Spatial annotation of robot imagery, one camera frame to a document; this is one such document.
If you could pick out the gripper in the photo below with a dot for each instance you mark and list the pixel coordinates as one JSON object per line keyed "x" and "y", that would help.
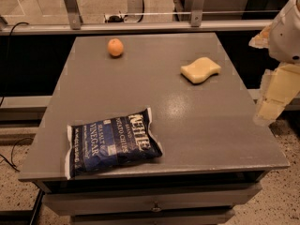
{"x": 287, "y": 39}

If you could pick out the orange fruit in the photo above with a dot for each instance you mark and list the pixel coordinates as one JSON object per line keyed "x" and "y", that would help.
{"x": 115, "y": 47}

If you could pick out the metal drawer knob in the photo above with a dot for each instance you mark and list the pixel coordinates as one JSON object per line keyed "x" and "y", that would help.
{"x": 156, "y": 208}

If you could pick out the blue potato chips bag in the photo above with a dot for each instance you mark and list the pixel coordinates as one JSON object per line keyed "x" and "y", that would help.
{"x": 109, "y": 143}

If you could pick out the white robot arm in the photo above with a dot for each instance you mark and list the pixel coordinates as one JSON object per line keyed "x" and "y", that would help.
{"x": 282, "y": 37}

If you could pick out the metal railing frame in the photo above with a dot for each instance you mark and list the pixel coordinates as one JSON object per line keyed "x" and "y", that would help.
{"x": 82, "y": 17}

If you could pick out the yellow sponge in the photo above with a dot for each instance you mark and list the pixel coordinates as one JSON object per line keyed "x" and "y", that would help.
{"x": 200, "y": 70}

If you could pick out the grey table drawer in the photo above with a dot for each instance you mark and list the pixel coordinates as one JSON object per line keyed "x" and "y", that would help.
{"x": 138, "y": 200}

